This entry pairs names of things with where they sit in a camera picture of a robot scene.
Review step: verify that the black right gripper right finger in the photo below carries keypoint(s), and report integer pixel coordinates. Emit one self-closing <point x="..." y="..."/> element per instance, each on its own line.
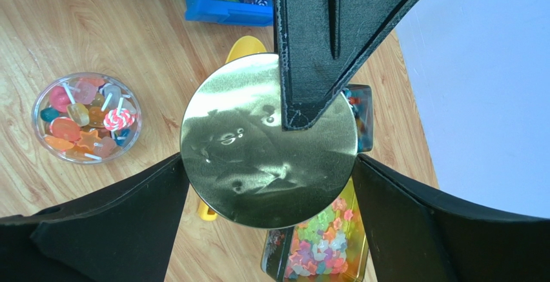
<point x="418" y="233"/>

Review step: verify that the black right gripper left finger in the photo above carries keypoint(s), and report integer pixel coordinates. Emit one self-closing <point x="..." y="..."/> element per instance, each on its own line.
<point x="123" y="232"/>

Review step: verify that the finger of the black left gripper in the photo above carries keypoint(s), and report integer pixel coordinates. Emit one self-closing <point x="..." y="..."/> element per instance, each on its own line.
<point x="321" y="45"/>

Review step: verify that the yellow plastic scoop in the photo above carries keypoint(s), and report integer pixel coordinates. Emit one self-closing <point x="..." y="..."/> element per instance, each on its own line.
<point x="244" y="46"/>

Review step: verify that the clear glass jar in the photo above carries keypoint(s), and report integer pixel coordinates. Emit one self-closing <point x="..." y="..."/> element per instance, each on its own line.
<point x="87" y="118"/>

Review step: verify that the white jar lid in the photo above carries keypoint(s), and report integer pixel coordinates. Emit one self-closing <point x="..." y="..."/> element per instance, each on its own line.
<point x="245" y="166"/>

